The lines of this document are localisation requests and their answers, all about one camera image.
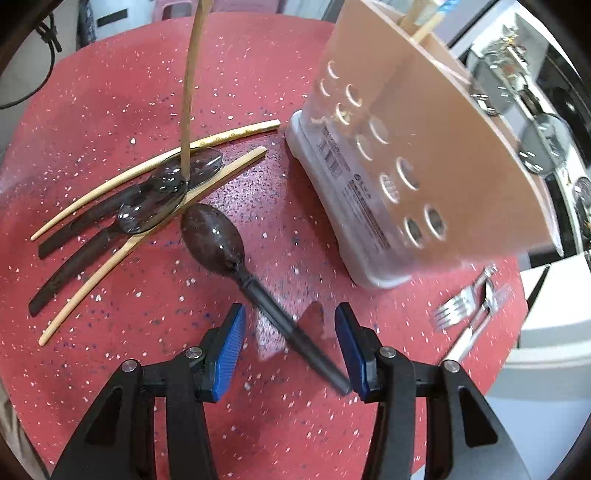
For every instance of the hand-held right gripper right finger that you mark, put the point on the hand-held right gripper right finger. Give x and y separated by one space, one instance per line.
353 355

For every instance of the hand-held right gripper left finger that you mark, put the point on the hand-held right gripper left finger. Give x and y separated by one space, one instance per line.
228 355

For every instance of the dark translucent plastic spoon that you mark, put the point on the dark translucent plastic spoon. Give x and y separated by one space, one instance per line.
212 235
138 214
203 161

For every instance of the plain wooden chopstick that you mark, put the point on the plain wooden chopstick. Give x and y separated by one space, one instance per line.
190 92
244 159
415 11

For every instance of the gold-speckled wooden chopstick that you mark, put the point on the gold-speckled wooden chopstick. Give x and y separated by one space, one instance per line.
240 131

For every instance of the beige plastic cutlery holder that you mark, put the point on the beige plastic cutlery holder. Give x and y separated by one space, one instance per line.
452 152

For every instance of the blue-patterned wooden chopstick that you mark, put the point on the blue-patterned wooden chopstick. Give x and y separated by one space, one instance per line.
427 27

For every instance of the metal fork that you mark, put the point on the metal fork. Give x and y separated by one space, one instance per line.
450 309

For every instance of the pink plastic stool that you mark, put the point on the pink plastic stool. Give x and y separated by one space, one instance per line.
161 3

